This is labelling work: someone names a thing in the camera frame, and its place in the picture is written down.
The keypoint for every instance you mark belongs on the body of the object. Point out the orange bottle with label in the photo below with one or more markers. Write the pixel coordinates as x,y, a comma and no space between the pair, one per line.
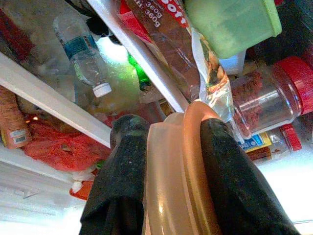
12,117

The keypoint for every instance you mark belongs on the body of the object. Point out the red printed bread bag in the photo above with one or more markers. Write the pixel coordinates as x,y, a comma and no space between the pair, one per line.
166,44

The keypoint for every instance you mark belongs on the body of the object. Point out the red plastic bag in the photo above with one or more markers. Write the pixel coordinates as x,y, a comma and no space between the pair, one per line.
61,149

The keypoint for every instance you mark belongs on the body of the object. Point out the small jar with red lid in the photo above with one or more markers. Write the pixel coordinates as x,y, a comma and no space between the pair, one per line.
289,137

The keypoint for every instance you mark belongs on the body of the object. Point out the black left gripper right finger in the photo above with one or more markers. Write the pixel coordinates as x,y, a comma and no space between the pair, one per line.
234,186

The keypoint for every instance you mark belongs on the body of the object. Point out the clear jar with red lid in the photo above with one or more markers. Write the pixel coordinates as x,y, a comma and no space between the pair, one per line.
269,102

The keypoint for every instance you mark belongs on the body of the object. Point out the clear printed plastic food bag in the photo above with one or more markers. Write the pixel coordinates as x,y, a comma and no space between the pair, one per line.
210,73

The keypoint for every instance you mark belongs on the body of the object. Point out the white fridge shelf edge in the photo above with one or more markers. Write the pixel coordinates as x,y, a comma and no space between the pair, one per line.
144,56
49,98

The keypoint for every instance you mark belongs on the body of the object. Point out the blue and yellow carton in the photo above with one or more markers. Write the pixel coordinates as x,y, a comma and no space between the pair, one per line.
256,144

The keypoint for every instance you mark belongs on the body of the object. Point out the green glass bottle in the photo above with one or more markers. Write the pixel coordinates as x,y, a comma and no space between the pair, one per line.
139,71

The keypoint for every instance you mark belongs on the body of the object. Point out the clear water bottle white cap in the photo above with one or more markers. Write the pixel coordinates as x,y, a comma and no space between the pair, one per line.
80,56

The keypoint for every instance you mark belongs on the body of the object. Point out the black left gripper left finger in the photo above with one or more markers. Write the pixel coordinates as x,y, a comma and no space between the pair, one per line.
117,176

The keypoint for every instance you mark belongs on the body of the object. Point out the green plastic food box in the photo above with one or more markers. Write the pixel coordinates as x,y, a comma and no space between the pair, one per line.
227,24

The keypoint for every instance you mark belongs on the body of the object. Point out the beige round lidded food container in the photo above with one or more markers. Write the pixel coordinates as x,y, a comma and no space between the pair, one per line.
171,171

